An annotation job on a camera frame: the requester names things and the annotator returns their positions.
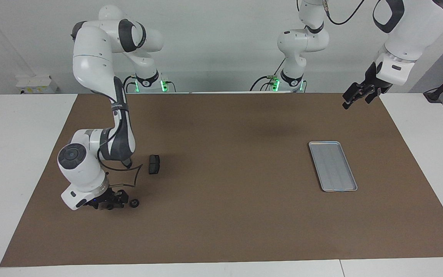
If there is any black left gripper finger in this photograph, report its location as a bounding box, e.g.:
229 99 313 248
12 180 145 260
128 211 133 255
342 82 366 110
365 87 380 104

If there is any silver ribbed metal tray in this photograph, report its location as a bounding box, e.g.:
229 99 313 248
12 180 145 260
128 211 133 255
308 141 358 192

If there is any short dark brake pad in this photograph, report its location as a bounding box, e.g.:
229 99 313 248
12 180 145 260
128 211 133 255
148 154 161 175

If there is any brown table mat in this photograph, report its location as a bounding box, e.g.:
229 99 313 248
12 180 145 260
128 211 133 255
0 93 443 267

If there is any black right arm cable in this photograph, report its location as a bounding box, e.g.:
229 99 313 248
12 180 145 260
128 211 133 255
98 115 143 190

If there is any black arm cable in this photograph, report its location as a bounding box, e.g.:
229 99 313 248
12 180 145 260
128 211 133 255
323 0 366 26
98 115 143 190

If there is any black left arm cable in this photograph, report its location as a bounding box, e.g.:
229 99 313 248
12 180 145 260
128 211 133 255
323 0 366 26

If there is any black left base cable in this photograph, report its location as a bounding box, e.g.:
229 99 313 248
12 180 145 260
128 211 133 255
250 58 286 92

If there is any black base cable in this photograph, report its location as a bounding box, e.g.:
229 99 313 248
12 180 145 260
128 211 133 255
250 58 286 92
122 75 137 93

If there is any black right base cable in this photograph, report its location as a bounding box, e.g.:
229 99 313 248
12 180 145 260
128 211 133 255
122 75 137 93

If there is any white wall socket box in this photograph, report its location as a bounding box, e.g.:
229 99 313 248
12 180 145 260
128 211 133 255
16 75 58 95

